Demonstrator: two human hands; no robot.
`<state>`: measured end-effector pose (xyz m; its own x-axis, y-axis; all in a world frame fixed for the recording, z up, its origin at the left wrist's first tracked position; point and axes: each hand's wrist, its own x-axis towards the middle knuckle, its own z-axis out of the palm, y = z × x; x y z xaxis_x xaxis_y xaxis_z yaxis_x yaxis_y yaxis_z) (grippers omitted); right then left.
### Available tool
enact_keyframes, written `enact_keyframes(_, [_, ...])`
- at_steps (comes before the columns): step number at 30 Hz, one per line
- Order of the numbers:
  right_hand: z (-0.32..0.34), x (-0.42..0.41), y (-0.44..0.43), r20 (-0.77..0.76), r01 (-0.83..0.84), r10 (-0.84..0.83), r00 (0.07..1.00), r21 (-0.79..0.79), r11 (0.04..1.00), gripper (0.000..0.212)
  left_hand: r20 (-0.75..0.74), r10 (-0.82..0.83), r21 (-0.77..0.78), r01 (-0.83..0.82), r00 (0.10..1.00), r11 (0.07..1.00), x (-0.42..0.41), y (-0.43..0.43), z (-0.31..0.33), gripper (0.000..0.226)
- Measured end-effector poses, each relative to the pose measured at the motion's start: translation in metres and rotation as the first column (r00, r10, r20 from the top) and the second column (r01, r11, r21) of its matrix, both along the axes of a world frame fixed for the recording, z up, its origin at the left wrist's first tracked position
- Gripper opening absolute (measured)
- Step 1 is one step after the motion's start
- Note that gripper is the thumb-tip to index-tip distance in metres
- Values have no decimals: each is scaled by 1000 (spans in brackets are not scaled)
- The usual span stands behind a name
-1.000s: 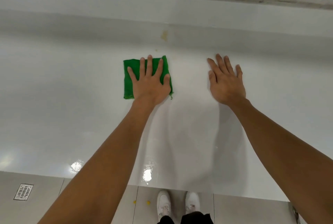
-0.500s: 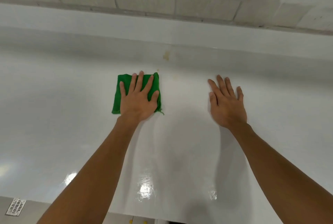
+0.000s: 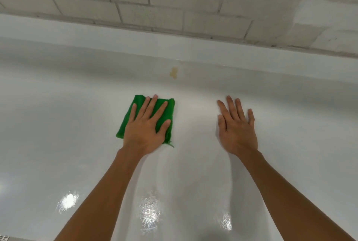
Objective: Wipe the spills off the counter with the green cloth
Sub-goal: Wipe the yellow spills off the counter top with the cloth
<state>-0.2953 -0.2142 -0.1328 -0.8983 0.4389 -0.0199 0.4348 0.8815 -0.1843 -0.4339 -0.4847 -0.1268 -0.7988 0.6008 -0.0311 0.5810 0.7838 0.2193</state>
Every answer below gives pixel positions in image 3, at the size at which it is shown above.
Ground person's left hand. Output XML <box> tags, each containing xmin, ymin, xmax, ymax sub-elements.
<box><xmin>122</xmin><ymin>94</ymin><xmax>172</xmax><ymax>155</ymax></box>

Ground person's right hand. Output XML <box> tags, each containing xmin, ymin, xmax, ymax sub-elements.
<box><xmin>217</xmin><ymin>96</ymin><xmax>258</xmax><ymax>157</ymax></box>

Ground green cleaning cloth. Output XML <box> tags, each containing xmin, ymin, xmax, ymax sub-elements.
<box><xmin>116</xmin><ymin>94</ymin><xmax>176</xmax><ymax>148</ymax></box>

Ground person's right forearm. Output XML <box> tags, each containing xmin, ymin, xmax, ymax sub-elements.
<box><xmin>237</xmin><ymin>150</ymin><xmax>356</xmax><ymax>241</ymax></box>

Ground person's left forearm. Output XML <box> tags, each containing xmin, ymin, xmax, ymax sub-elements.
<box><xmin>54</xmin><ymin>146</ymin><xmax>147</xmax><ymax>241</ymax></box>

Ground white bathtub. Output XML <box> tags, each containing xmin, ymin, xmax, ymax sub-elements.
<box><xmin>0</xmin><ymin>13</ymin><xmax>358</xmax><ymax>241</ymax></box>

